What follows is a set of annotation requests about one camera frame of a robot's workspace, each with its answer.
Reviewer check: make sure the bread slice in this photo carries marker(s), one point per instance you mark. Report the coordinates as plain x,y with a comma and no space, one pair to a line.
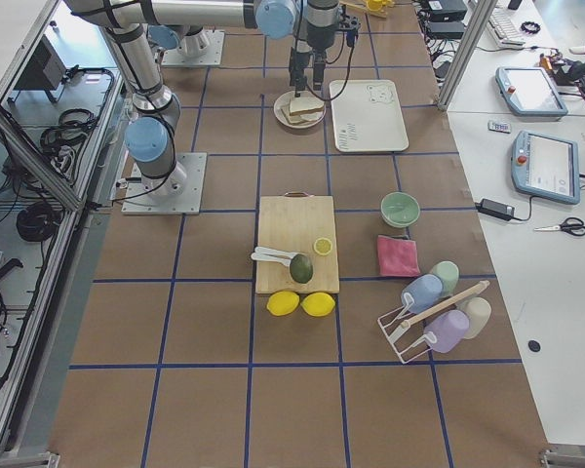
300,120
306,104

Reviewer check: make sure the black power adapter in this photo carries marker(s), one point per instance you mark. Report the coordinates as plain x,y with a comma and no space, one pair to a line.
495,209

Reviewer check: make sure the scissors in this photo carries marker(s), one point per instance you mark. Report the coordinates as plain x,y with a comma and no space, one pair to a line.
572,225

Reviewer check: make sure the avocado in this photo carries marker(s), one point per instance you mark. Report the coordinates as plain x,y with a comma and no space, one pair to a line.
301,268

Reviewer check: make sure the whole lemon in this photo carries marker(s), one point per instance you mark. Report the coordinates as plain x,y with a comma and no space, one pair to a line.
318,304
282,303

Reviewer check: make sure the cream round plate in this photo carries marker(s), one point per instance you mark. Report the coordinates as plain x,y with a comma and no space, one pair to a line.
284,100

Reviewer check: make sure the green bowl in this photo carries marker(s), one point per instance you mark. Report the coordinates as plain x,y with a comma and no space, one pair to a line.
399,209

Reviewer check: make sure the yellow mug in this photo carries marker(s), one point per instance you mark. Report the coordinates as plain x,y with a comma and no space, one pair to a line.
379,6

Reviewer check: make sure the left whole lemon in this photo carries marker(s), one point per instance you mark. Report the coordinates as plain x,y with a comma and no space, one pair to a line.
282,303

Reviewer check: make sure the blue mug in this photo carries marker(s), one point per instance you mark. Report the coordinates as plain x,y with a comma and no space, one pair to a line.
422,293

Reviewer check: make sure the white plastic spoon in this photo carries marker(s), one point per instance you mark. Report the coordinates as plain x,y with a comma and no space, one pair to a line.
286,261

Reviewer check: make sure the wooden cutting board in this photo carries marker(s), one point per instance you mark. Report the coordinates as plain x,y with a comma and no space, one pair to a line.
292,224

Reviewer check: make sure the cream mug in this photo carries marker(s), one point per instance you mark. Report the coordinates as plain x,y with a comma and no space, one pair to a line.
478,311

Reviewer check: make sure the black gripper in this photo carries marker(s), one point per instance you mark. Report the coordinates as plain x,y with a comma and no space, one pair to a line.
316,40

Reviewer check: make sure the lemon half slice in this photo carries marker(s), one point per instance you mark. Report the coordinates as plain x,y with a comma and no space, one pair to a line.
323,246

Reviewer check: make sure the near teach pendant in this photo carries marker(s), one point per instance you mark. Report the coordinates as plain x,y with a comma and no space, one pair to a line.
546,167

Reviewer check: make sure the right whole lemon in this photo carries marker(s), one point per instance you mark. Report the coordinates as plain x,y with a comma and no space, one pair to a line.
318,304

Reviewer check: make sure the teach pendant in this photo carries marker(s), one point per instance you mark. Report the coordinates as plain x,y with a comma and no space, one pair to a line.
546,167
529,93

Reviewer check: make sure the white wire mug rack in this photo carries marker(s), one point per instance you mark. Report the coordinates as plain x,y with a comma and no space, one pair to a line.
404,331

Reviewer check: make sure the wooden dish rack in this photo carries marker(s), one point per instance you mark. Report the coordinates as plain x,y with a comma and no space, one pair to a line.
360,5

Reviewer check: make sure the pink cloth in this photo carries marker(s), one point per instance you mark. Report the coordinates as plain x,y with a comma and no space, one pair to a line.
397,257

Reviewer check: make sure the far teach pendant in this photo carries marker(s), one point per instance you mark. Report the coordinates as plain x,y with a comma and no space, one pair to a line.
529,93

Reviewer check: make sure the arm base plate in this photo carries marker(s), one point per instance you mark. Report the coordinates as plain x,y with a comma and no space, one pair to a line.
212,57
181,194

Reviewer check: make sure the cream bear tray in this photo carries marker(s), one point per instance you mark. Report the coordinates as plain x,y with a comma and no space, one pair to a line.
367,117

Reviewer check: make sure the purple mug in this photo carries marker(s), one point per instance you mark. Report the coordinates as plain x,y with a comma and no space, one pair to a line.
447,330

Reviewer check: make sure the bread slice on plate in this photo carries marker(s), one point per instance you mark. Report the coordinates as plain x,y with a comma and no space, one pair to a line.
300,120

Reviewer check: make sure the green mug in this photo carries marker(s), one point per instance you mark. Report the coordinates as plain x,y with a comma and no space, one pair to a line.
448,273

